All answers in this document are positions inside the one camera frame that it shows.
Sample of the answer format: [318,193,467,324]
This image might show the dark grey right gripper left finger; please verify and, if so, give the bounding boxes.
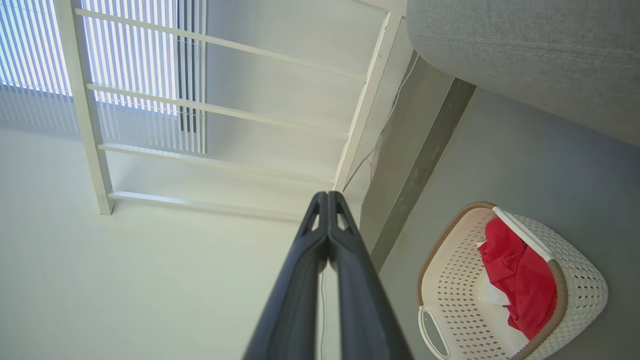
[243,191,330,360]

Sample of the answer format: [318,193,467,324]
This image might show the grey fabric sofa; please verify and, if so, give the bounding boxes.
[405,0,640,149]

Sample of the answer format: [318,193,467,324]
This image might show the white cloth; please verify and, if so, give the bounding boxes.
[477,277,512,307]

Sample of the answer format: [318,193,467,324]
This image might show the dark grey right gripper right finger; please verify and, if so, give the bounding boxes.
[328,191,414,360]

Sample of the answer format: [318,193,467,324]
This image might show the red garment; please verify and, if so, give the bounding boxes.
[477,216,558,342]

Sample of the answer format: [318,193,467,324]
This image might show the thin white wall cable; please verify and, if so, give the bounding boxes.
[318,50,421,360]

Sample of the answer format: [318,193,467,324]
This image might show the white vertical window blinds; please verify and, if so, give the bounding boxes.
[0,0,207,154]

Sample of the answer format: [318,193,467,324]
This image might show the white wooden railing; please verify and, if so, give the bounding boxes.
[52,0,409,222]

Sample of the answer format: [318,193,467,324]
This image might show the cream perforated laundry basket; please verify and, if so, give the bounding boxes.
[417,201,609,360]

